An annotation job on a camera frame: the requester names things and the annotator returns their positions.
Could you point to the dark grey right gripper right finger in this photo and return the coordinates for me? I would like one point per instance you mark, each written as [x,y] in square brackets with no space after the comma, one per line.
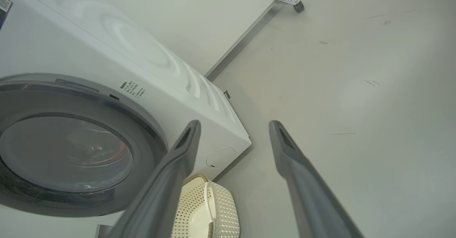
[306,188]

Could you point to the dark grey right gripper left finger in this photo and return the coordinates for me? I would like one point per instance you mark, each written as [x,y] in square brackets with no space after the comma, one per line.
[160,188]

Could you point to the round glass washer door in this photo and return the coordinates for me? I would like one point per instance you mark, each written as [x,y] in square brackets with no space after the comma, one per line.
[71,152]

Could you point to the cream perforated laundry basket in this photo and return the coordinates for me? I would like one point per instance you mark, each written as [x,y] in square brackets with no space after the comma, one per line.
[224,209]

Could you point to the white front-load washing machine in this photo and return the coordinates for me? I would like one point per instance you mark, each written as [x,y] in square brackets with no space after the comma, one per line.
[71,45]

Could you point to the dark qr code sticker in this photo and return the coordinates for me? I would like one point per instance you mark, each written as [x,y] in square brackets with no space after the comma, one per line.
[4,6]

